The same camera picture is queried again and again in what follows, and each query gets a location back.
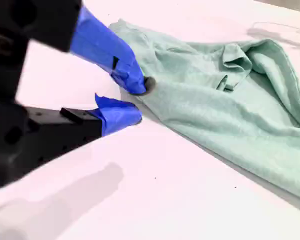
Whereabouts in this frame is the pale green T-shirt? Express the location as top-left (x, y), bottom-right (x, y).
top-left (107, 18), bottom-right (300, 202)

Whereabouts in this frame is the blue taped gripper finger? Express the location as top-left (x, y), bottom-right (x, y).
top-left (11, 0), bottom-right (157, 96)
top-left (27, 93), bottom-right (143, 166)

